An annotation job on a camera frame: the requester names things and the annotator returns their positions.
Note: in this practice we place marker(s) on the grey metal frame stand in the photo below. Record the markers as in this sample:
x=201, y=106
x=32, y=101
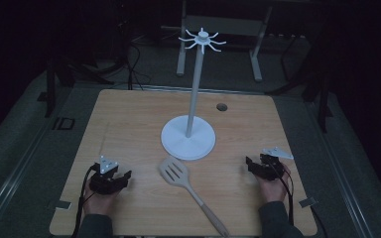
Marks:
x=223, y=25

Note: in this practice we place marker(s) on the grey tape piece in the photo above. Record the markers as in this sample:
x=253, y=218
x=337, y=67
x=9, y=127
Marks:
x=307, y=202

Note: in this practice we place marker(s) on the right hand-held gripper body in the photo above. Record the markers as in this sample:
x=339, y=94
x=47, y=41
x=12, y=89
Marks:
x=271, y=167

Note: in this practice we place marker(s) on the person's right hand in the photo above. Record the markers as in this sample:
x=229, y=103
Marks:
x=274, y=190

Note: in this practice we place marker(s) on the beige slotted spatula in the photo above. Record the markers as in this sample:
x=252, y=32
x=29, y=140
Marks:
x=173, y=172

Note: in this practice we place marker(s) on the dark metal stand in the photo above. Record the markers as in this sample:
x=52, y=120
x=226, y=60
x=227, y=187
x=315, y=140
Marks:
x=314, y=82

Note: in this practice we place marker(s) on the person's left hand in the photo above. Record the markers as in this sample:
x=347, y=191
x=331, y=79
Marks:
x=100, y=203

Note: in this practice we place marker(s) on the white hook stand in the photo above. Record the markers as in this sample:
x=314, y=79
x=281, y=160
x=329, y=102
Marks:
x=188, y=139

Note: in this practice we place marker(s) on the dark tripod stand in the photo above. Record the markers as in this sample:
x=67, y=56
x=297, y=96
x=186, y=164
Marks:
x=66, y=74

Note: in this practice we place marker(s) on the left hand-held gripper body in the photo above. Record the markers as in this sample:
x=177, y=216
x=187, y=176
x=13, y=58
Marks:
x=103, y=181

